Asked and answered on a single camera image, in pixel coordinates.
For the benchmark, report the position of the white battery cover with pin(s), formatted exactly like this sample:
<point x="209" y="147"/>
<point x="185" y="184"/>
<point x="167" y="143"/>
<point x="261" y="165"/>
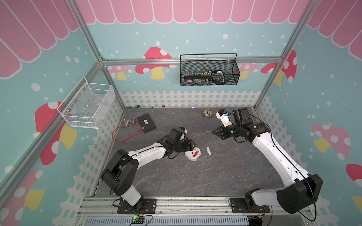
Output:
<point x="208" y="150"/>

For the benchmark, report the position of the black wire basket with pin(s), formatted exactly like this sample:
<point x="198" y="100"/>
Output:
<point x="222" y="66"/>

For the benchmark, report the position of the brown tape roll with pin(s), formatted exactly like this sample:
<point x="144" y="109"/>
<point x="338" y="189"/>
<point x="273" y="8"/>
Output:
<point x="207" y="113"/>

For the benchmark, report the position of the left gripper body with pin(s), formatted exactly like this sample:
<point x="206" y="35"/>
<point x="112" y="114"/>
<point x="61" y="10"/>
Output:
<point x="182" y="146"/>

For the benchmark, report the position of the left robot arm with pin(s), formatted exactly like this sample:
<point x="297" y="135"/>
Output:
<point x="120" y="172"/>

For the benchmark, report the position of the metal bracket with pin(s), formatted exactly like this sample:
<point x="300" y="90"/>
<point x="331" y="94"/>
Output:
<point x="128" y="122"/>

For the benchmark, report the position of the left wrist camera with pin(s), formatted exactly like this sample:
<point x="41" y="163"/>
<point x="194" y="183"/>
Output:
<point x="178" y="134"/>

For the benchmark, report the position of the aluminium rail frame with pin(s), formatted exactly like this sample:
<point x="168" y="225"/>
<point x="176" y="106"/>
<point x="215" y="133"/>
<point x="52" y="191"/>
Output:
<point x="186" y="211"/>

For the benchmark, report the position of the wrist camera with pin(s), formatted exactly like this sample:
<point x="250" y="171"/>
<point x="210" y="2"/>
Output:
<point x="240" y="117"/>
<point x="178" y="134"/>

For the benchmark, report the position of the white wire basket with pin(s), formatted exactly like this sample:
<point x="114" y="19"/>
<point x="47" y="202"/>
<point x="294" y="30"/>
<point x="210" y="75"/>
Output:
<point x="87" y="105"/>

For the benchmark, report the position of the black network switch box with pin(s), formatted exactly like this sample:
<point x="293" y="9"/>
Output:
<point x="146" y="123"/>

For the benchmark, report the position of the black connector strip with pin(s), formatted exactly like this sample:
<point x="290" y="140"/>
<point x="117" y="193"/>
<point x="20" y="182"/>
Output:
<point x="197" y="79"/>

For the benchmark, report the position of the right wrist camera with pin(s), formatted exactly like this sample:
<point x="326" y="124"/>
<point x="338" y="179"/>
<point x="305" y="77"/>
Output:
<point x="240" y="117"/>

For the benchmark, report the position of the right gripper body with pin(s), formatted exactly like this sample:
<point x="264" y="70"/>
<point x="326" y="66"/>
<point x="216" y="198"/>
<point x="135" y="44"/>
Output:
<point x="229" y="131"/>

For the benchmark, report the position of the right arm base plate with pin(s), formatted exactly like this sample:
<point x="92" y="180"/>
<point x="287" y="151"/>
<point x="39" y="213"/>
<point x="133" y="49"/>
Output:
<point x="243" y="205"/>

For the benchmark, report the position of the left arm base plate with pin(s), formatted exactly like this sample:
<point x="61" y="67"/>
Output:
<point x="143" y="206"/>

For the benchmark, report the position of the green lit circuit board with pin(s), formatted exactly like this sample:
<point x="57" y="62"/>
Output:
<point x="137" y="220"/>

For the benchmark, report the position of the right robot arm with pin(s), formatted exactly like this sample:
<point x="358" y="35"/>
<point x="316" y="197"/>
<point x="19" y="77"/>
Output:
<point x="301" y="189"/>

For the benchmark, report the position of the white alarm clock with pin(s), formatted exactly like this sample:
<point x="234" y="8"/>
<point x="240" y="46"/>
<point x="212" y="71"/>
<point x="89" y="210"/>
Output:
<point x="193" y="155"/>

